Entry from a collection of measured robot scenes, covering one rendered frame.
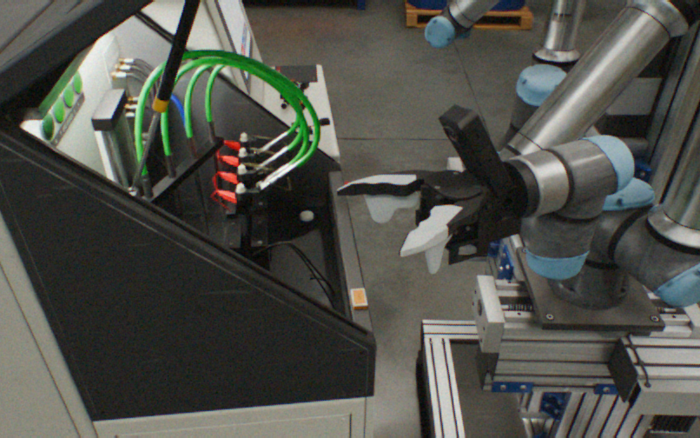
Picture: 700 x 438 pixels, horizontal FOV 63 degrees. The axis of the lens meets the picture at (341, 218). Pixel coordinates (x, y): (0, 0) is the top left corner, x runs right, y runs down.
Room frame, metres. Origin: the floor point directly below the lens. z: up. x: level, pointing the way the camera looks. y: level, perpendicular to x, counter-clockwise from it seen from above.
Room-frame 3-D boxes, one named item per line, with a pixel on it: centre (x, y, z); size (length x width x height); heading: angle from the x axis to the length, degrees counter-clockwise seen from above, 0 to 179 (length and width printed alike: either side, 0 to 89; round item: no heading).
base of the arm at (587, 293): (0.84, -0.48, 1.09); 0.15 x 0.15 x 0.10
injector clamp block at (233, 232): (1.19, 0.24, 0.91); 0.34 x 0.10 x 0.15; 6
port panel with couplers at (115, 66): (1.28, 0.51, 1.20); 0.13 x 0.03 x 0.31; 6
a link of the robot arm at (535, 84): (1.34, -0.50, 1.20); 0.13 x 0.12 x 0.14; 153
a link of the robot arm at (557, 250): (0.62, -0.29, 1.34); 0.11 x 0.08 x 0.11; 24
